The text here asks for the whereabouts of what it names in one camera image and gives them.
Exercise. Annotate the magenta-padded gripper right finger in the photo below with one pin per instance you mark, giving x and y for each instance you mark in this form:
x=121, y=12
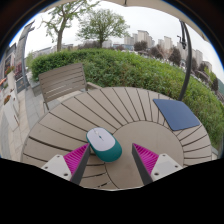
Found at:
x=164, y=165

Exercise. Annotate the beige umbrella canopy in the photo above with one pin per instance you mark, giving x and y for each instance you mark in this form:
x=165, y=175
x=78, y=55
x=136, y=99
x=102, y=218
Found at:
x=146, y=4

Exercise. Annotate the round leafy green tree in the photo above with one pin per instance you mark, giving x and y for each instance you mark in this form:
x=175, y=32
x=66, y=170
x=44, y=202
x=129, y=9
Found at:
x=101, y=25

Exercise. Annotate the bare-trunked leaning tree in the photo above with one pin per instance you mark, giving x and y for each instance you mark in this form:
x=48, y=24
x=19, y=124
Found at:
x=60, y=30

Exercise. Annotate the brown slatted outdoor chair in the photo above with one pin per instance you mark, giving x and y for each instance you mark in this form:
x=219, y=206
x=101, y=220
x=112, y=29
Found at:
x=61, y=83

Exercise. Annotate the dark standing sign board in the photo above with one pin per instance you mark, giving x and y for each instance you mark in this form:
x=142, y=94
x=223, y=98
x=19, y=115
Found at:
x=19, y=56

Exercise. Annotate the white and teal computer mouse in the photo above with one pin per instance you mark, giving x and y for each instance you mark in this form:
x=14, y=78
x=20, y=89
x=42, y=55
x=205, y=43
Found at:
x=103, y=143

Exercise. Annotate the white planter box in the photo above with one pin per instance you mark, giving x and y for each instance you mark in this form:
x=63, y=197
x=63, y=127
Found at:
x=10, y=113

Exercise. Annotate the blue rectangular mouse pad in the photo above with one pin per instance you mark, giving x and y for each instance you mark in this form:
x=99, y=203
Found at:
x=176, y=114

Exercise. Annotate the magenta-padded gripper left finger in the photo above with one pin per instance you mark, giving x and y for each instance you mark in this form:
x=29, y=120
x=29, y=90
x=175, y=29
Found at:
x=59, y=165

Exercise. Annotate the dark curved umbrella pole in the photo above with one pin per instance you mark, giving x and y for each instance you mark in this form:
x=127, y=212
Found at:
x=188, y=63

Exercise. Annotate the green hedge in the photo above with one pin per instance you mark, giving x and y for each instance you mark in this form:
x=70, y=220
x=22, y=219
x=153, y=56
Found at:
x=133, y=70

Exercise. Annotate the group of apartment buildings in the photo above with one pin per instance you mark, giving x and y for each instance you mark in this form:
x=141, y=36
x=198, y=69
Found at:
x=143, y=36

